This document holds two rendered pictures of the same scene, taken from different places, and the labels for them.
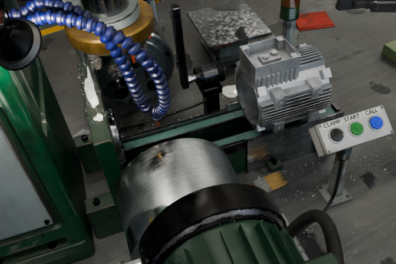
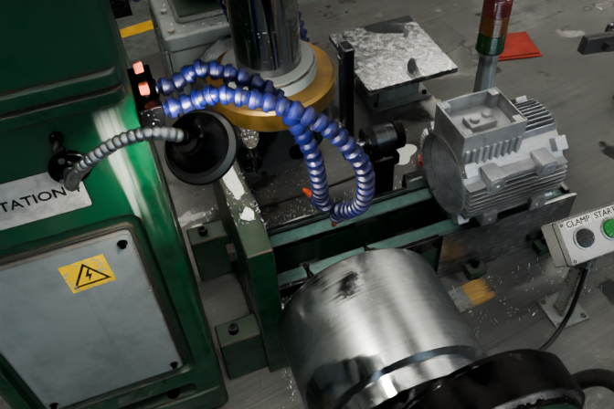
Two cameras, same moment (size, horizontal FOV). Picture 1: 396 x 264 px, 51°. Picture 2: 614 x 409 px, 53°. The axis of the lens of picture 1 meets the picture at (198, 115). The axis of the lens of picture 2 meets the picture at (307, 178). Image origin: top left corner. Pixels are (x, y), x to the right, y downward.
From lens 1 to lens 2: 18 cm
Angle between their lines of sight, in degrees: 3
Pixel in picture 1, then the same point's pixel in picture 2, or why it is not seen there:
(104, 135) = (260, 242)
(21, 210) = (142, 351)
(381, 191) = not seen: outside the picture
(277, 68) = (493, 137)
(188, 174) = (397, 305)
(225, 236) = not seen: outside the picture
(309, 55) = (534, 116)
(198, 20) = not seen: hidden behind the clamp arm
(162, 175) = (359, 307)
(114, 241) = (253, 382)
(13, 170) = (142, 299)
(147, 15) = (327, 71)
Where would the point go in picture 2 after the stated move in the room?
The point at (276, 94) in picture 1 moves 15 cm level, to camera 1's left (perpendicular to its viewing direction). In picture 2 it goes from (491, 174) to (403, 183)
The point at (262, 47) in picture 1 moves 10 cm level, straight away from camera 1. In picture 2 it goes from (467, 104) to (463, 70)
